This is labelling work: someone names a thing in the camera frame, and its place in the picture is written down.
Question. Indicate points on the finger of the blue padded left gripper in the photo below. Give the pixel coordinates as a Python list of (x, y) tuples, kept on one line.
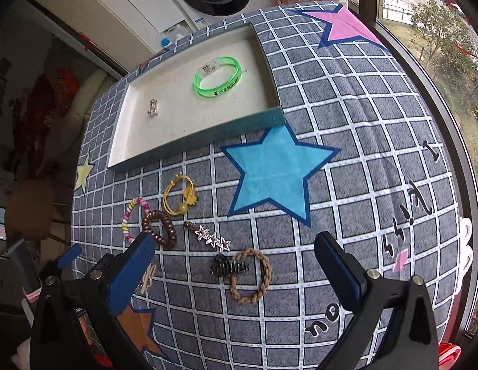
[(69, 256)]

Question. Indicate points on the teal jewelry tray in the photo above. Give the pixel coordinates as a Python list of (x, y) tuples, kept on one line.
[(185, 120)]

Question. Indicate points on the wooden chair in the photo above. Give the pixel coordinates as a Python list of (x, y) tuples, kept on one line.
[(29, 211)]

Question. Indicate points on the star rhinestone hair clip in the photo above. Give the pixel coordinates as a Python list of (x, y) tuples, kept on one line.
[(211, 239)]

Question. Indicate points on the green translucent bangle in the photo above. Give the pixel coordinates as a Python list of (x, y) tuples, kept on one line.
[(217, 77)]

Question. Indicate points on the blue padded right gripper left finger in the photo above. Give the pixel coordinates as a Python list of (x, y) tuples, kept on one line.
[(127, 270)]

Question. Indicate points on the grey checked star tablecloth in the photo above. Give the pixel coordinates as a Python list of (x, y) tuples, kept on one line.
[(359, 156)]

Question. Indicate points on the black claw hair clip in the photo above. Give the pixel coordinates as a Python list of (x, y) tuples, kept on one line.
[(223, 266)]

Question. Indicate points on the dark red okay cushion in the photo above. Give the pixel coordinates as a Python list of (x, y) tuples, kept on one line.
[(49, 100)]

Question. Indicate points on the silver rhinestone brooch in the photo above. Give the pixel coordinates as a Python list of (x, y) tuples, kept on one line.
[(153, 108)]

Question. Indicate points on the white detergent bottle blue cap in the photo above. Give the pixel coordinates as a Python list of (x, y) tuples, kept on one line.
[(165, 42)]

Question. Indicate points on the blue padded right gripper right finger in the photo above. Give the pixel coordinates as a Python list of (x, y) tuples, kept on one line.
[(343, 271)]

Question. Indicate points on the beige sofa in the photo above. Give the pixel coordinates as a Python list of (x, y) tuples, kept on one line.
[(66, 134)]

